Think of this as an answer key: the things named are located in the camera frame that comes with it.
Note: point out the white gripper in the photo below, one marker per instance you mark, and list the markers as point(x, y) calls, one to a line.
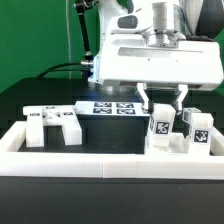
point(150, 50)

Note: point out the white chair seat piece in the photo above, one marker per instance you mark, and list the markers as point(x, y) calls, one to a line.
point(176, 144)

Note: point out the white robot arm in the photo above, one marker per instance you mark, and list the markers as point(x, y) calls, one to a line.
point(109, 9)

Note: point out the white chair back piece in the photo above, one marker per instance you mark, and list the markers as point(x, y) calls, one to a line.
point(39, 117)

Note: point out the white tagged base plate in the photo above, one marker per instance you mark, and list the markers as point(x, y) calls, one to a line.
point(100, 108)

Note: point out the white U-shaped fence frame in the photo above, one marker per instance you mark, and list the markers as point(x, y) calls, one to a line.
point(13, 162)

